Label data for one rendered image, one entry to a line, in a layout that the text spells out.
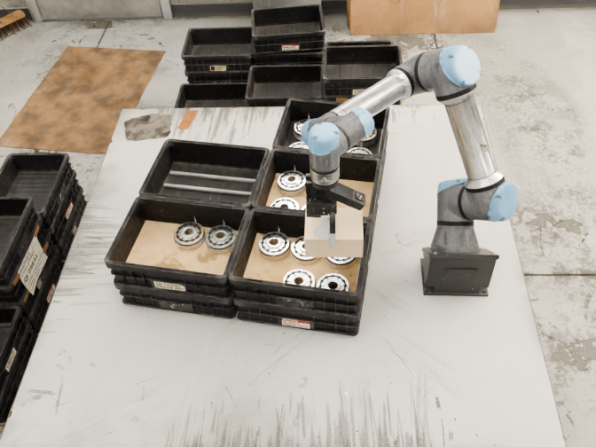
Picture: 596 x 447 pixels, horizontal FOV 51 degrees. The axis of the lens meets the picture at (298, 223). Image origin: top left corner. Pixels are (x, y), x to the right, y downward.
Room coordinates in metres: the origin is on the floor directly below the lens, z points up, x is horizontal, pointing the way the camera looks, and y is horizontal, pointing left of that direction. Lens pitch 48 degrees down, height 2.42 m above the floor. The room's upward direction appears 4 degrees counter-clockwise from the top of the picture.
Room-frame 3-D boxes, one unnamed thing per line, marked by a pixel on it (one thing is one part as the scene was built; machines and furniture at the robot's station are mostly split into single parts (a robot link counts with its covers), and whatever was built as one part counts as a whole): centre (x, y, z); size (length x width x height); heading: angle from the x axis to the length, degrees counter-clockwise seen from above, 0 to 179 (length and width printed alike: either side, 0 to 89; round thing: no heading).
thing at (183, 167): (1.64, 0.31, 0.87); 0.40 x 0.30 x 0.11; 76
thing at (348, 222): (1.17, -0.10, 1.08); 0.16 x 0.12 x 0.07; 84
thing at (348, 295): (1.25, -0.01, 0.92); 0.40 x 0.30 x 0.02; 76
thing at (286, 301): (1.25, -0.01, 0.87); 0.40 x 0.30 x 0.11; 76
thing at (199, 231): (1.42, 0.37, 0.86); 0.10 x 0.10 x 0.01
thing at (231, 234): (1.39, 0.26, 0.86); 0.10 x 0.10 x 0.01
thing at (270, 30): (3.18, -0.02, 0.37); 0.42 x 0.34 x 0.46; 84
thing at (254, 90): (2.78, 0.01, 0.31); 0.40 x 0.30 x 0.34; 84
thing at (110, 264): (1.35, 0.38, 0.92); 0.40 x 0.30 x 0.02; 76
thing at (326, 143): (1.18, -0.08, 1.40); 0.09 x 0.08 x 0.11; 131
